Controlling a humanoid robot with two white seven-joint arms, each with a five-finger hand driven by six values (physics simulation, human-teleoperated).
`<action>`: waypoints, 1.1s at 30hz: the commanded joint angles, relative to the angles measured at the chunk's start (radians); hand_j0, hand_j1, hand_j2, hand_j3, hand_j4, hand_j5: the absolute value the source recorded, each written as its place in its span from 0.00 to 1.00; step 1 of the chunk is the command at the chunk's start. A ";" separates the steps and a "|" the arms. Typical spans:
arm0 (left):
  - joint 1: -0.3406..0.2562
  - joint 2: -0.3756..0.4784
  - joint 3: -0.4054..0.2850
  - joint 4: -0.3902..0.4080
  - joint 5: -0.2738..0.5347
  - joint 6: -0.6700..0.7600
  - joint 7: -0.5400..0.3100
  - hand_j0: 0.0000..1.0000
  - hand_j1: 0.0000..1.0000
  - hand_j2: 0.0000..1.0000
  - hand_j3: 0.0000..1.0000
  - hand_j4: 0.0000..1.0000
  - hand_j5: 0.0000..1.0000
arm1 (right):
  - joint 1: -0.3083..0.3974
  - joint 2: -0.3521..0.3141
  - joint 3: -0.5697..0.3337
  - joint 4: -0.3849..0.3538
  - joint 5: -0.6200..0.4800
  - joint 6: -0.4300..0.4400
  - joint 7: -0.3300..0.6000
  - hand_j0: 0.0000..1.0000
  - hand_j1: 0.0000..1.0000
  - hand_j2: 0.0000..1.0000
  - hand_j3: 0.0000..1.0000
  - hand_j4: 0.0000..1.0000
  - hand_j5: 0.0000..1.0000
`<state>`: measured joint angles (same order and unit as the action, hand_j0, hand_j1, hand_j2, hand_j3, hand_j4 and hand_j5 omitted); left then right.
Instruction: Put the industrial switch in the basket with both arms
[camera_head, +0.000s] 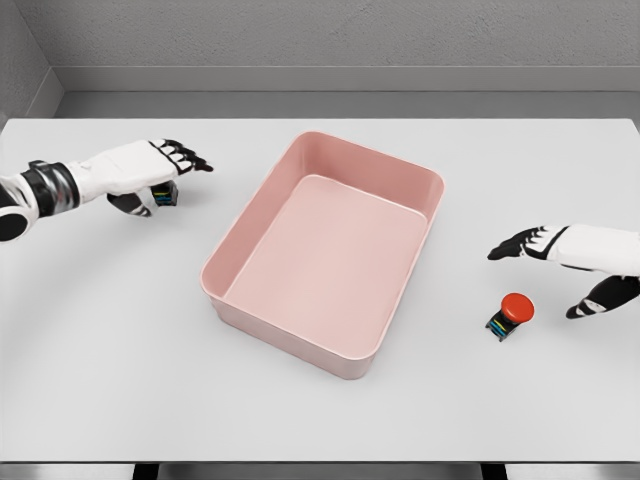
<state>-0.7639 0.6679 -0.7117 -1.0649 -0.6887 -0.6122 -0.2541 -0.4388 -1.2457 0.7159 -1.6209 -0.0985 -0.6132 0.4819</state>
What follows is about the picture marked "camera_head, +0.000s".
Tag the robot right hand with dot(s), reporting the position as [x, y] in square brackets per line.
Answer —
[585, 247]

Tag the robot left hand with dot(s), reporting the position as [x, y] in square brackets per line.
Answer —
[131, 169]

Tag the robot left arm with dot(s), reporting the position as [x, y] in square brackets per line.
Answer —
[35, 192]

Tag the pink rectangular basket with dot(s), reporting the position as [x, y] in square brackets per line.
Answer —
[322, 255]

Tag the black industrial switch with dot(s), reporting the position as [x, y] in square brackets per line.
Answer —
[165, 194]

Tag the red-button industrial switch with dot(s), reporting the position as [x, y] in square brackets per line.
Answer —
[511, 315]

